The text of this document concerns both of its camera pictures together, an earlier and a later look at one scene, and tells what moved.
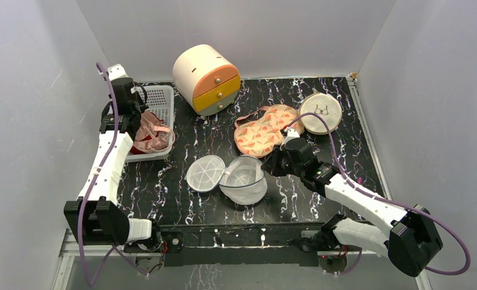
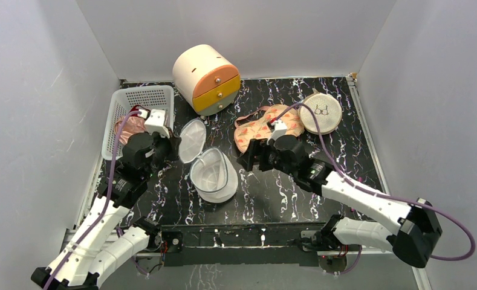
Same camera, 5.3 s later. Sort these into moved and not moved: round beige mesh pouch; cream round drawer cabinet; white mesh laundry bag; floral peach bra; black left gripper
Moved: white mesh laundry bag; black left gripper
Not moved: floral peach bra; round beige mesh pouch; cream round drawer cabinet
